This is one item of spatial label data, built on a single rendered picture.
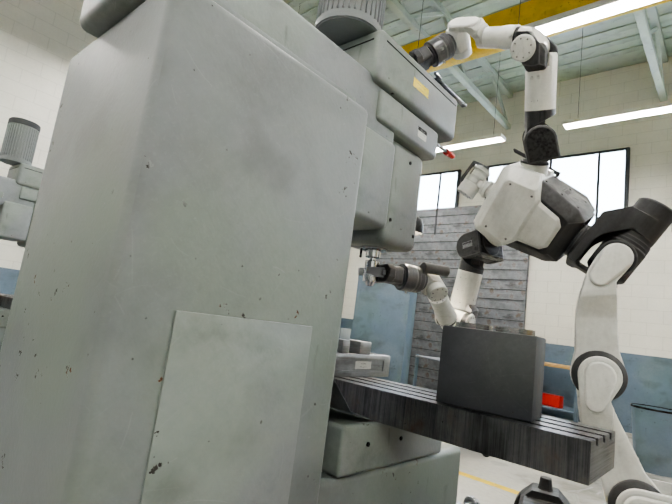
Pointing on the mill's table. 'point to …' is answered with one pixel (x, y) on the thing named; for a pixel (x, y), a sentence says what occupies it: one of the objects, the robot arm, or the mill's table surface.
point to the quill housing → (401, 196)
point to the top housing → (405, 81)
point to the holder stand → (492, 370)
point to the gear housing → (406, 127)
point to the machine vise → (359, 363)
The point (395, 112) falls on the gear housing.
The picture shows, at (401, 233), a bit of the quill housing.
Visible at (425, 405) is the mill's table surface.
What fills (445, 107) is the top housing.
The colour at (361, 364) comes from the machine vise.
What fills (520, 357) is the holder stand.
